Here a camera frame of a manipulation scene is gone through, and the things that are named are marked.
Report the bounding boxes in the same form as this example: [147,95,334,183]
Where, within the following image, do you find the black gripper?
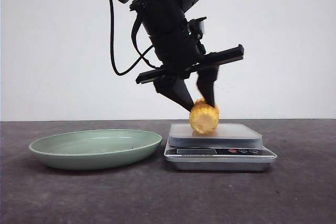
[136,34,244,111]

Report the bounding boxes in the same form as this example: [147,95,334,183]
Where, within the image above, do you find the yellow corn cob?
[189,98,219,135]

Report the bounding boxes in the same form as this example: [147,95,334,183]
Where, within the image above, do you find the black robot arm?
[118,0,244,111]

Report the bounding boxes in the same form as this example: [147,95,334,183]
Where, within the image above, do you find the silver digital kitchen scale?
[164,123,277,172]

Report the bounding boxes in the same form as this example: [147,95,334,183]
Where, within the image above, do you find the light green plate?
[28,129,162,170]

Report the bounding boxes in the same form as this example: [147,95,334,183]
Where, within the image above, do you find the black cable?
[96,0,155,77]

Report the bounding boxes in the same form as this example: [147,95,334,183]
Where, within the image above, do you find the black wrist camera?
[188,17,207,40]

